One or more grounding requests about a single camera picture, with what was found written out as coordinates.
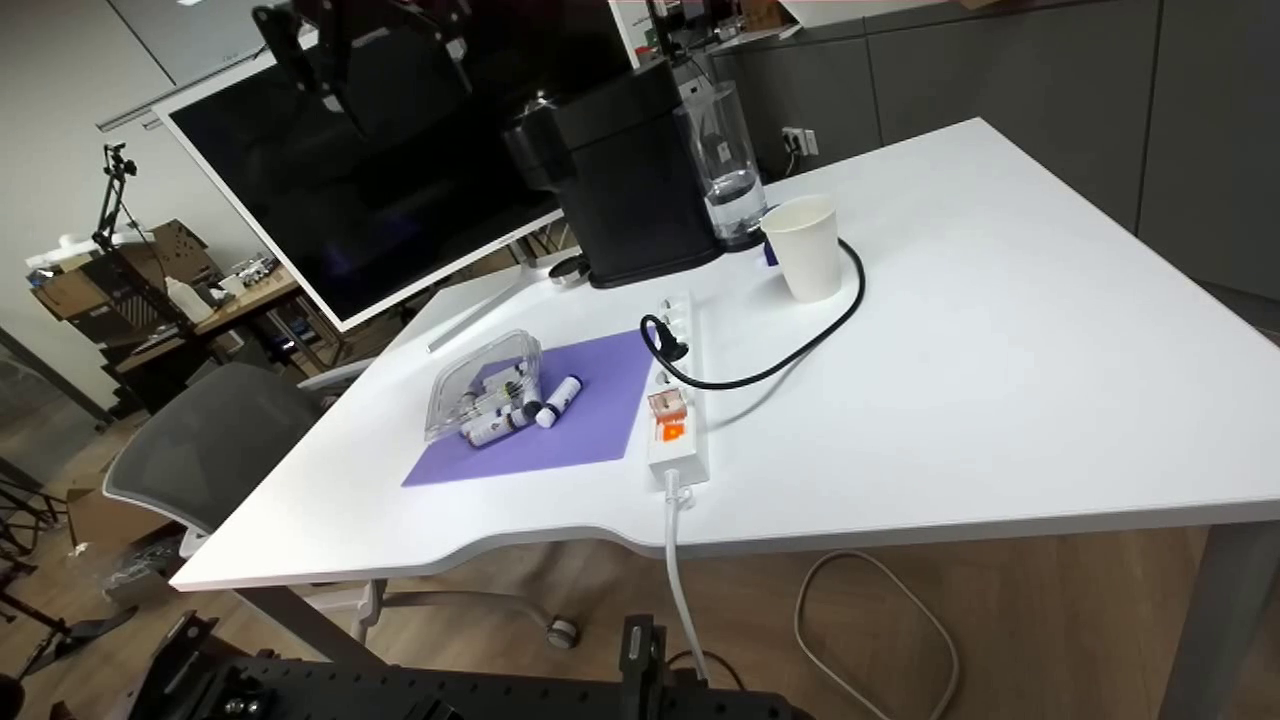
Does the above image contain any large black television screen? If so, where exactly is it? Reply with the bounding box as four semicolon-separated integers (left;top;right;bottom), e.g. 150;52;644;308
154;0;638;334

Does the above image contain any black power cable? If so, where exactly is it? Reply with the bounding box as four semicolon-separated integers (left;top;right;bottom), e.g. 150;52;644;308
636;235;867;397

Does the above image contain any grey looped floor cable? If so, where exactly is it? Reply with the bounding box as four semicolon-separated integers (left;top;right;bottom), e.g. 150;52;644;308
791;546;962;720

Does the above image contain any white power strip cord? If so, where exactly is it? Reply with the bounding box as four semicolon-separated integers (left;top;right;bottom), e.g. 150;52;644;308
658;483;716;686

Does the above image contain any black coffee machine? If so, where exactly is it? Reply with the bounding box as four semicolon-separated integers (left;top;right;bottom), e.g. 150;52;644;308
499;61;729;291

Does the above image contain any cluttered shelf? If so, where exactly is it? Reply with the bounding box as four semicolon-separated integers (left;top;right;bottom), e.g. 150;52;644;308
602;0;806;70

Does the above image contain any black camera tripod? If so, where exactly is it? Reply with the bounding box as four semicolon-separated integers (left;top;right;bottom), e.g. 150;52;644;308
89;138;150;253

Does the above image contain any grey table leg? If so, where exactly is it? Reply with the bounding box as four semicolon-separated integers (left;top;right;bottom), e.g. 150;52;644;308
1154;520;1280;720

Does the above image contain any cluttered wooden desk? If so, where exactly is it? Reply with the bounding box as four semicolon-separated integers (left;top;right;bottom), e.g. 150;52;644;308
28;216;351;410

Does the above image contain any white power strip orange switch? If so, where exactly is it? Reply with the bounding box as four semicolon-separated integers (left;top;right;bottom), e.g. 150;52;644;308
644;296;713;500

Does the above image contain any purple mat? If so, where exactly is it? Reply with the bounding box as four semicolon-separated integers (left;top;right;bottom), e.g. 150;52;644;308
400;328;658;491

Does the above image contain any white paper cup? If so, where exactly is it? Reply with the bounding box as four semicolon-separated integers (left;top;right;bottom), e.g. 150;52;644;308
761;194;848;305

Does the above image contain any black metal frame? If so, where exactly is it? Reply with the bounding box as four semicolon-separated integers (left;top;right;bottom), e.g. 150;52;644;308
124;609;816;720

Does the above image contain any grey mesh office chair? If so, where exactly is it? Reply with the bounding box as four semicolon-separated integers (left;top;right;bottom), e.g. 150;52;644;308
98;361;333;539

